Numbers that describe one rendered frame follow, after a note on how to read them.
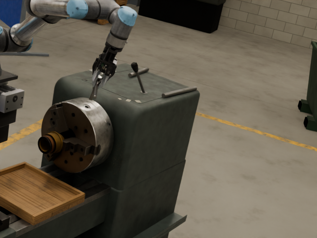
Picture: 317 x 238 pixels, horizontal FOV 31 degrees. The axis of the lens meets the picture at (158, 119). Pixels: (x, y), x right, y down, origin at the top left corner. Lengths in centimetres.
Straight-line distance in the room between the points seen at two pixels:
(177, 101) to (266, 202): 230
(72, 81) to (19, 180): 52
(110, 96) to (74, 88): 19
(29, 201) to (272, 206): 284
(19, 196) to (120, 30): 79
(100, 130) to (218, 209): 227
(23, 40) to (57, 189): 78
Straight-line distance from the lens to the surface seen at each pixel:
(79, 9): 220
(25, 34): 284
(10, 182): 253
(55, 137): 243
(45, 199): 243
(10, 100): 286
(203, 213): 446
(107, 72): 229
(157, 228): 305
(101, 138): 246
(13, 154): 484
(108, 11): 228
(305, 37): 1232
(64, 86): 271
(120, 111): 253
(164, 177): 295
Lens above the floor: 208
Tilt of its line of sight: 20 degrees down
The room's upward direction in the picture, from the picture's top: 12 degrees clockwise
